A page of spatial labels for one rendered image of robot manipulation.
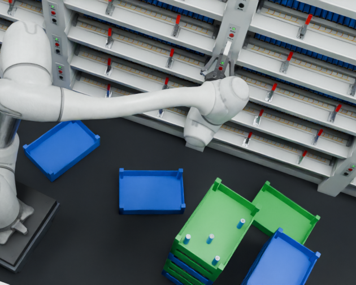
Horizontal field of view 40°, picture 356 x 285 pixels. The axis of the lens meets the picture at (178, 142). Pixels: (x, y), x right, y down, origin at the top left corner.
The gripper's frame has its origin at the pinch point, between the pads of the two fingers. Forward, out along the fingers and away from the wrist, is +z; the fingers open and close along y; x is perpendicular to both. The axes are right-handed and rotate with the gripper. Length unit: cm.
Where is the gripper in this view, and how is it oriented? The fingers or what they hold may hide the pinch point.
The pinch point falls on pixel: (226, 50)
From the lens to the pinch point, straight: 181.6
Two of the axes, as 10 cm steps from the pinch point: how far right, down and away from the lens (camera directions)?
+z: 3.0, -8.1, 5.1
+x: 1.3, -4.9, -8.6
